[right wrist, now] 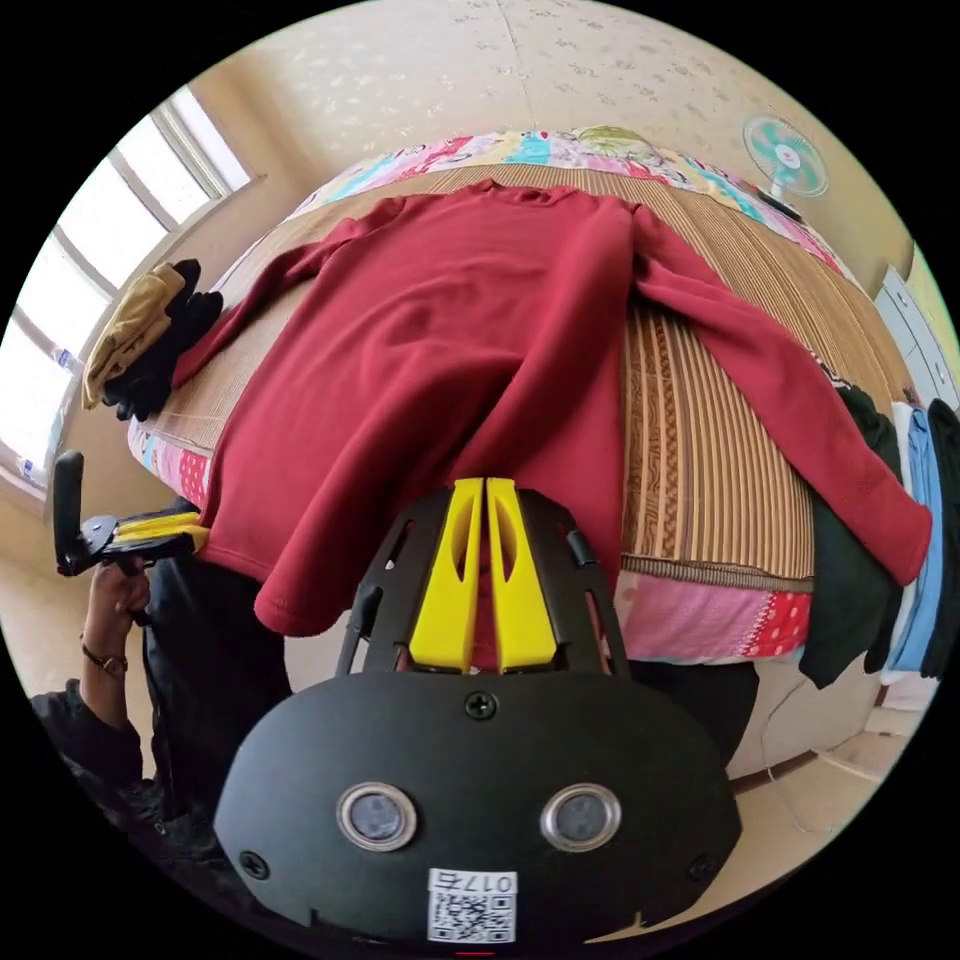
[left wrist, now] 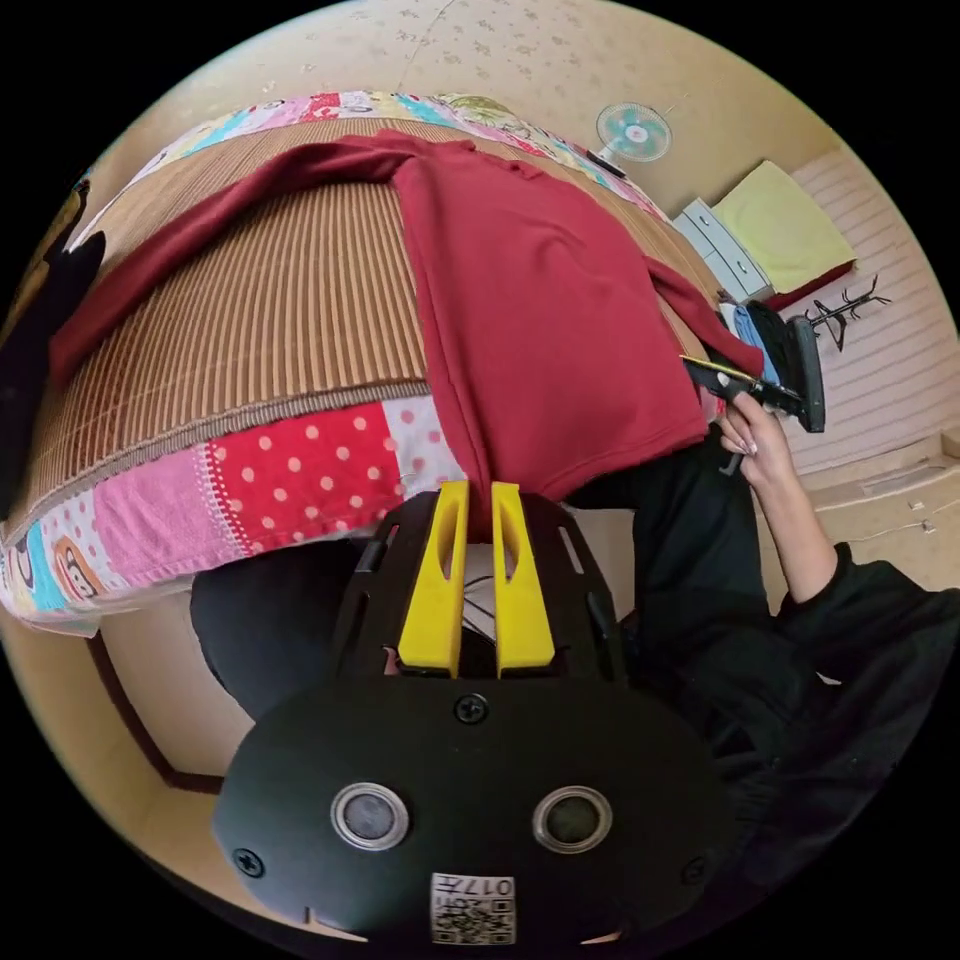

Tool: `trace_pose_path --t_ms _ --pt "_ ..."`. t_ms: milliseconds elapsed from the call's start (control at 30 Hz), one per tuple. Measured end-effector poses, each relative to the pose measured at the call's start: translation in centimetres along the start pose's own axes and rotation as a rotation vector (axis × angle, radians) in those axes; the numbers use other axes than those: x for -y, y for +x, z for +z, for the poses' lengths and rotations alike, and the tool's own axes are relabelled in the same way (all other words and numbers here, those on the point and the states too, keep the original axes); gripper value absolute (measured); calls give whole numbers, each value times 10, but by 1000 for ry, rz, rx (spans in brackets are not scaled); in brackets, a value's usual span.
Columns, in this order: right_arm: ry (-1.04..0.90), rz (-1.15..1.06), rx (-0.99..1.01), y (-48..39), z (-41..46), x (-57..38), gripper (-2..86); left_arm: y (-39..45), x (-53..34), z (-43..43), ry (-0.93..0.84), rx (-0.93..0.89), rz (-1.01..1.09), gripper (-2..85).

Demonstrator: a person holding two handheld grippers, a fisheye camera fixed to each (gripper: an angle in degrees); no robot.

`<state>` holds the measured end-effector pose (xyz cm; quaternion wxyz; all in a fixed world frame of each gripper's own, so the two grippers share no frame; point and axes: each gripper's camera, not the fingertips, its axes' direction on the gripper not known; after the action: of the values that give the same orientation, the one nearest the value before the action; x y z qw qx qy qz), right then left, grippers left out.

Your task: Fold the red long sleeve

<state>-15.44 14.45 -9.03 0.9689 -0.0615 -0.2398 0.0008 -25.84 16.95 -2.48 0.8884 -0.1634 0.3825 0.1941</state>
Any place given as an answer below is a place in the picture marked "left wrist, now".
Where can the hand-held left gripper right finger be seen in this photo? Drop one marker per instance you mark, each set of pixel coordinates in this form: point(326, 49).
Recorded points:
point(525, 615)

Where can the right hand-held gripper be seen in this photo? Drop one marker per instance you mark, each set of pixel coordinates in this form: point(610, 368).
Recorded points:
point(739, 386)

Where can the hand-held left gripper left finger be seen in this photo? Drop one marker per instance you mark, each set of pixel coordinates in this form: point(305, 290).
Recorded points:
point(433, 600)

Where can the red long sleeve shirt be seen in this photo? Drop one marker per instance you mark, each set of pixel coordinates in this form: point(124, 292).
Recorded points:
point(540, 300)

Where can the person's right forearm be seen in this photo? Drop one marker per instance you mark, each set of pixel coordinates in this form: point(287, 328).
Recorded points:
point(799, 532)

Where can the person's right hand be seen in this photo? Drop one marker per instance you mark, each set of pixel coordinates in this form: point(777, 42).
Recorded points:
point(761, 450)

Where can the pile of clothes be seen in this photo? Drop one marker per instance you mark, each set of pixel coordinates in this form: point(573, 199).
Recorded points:
point(757, 330)

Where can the white drawer cupboard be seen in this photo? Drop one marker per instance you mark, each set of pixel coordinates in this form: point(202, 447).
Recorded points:
point(724, 240)

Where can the black coat rack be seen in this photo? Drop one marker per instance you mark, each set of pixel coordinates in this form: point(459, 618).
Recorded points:
point(844, 311)

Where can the yellow and red folded mattress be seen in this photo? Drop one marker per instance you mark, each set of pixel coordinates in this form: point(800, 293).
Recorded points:
point(780, 225)

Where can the person's body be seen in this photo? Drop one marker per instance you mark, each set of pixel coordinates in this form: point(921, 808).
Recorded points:
point(720, 660)

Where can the cardboard carton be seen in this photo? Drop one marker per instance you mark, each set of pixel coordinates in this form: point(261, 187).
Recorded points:
point(877, 510)

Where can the standing fan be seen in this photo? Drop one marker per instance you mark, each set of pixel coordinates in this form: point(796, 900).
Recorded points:
point(634, 133)

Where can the bed with mat and quilt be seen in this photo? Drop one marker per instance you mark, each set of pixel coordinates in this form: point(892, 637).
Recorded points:
point(262, 315)

